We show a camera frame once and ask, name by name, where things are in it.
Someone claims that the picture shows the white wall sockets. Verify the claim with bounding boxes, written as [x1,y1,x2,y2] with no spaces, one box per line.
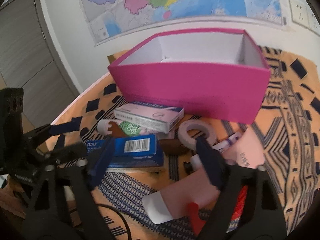
[289,0,319,35]

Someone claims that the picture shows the orange patterned table cloth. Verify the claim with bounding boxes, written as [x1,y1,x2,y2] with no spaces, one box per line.
[48,47,319,239]

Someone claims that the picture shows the pink cardboard storage box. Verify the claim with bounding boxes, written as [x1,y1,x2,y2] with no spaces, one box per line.
[108,28,271,124]

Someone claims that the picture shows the pink white medicine box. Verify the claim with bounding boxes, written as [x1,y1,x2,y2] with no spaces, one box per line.
[113,101,184,134]

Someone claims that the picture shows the red corkscrew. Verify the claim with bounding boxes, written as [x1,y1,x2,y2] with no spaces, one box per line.
[187,186,248,236]

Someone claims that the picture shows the white purple small tube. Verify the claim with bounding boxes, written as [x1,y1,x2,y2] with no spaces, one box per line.
[190,132,242,171]

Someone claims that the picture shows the blue medicine box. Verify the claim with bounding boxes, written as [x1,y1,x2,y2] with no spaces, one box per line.
[86,134,164,168]

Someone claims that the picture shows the colourful wall map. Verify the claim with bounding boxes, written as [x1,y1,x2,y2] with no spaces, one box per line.
[80,0,283,43]

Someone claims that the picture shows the white tape roll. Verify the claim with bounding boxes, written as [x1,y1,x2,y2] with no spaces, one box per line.
[177,120,217,151]

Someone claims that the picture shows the pink paper packet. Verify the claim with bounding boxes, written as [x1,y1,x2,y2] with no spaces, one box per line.
[142,128,265,224]

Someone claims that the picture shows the black cable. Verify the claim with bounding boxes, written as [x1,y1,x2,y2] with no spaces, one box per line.
[96,203,132,240]

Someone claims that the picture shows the white green tube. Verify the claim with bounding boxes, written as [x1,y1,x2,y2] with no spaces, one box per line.
[97,119,157,137]

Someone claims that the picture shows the grey door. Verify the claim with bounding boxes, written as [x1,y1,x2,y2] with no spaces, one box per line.
[1,0,79,127]

